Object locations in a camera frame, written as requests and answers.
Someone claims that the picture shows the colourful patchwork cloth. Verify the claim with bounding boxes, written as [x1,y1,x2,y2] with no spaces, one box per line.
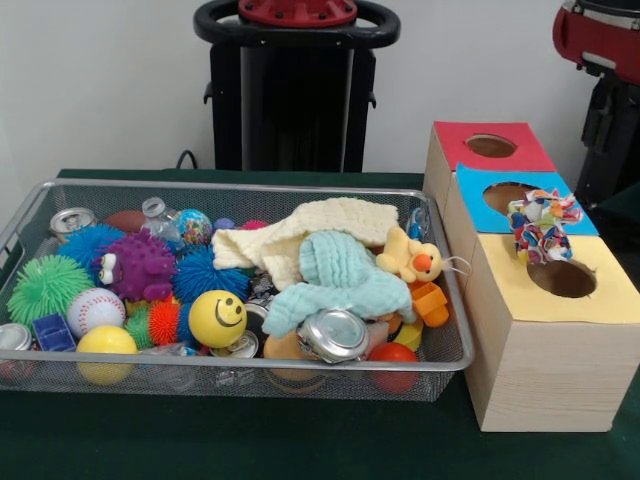
[506,188,582,266]

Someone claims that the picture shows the red ball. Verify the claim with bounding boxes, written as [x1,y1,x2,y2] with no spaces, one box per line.
[369,342,420,394]

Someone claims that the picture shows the light blue muslin cloth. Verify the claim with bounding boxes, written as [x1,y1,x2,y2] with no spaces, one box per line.
[262,230,417,336]

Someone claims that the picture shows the green spiky rubber ball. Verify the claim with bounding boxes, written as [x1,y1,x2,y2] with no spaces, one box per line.
[7,254,95,326]

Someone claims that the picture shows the cream muslin cloth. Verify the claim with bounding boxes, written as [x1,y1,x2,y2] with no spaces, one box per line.
[210,197,401,291]

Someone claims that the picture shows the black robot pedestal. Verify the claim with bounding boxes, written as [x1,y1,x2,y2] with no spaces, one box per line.
[193,0,401,174]

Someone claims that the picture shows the yellow smiley face ball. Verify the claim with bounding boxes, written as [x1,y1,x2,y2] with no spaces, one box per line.
[188,289,249,349]

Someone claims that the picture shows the wooden box with three holes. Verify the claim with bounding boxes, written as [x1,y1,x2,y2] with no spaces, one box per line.
[422,120,640,432]

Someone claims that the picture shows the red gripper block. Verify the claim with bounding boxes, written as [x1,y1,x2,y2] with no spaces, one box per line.
[552,0,640,155]

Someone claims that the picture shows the yellow plush duck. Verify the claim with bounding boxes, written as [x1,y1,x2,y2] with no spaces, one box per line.
[375,227,444,284]

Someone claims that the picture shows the plain yellow ball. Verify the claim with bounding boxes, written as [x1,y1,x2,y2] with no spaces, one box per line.
[75,325,139,386]

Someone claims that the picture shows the purple monster toy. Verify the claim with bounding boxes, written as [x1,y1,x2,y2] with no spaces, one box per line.
[92,228,177,303]

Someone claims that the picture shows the dark green table cloth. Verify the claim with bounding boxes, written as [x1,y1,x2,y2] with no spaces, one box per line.
[594,182,640,216]
[0,168,640,480]

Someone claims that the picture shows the crushed silver can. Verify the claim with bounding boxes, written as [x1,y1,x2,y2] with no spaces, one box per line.
[295,308,371,365]

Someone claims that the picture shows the shallow wire mesh bin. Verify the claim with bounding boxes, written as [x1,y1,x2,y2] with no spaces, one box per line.
[0,178,476,404]

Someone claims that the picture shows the blue spiky rubber ball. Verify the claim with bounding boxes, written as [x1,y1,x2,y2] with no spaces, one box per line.
[172,245,254,305]

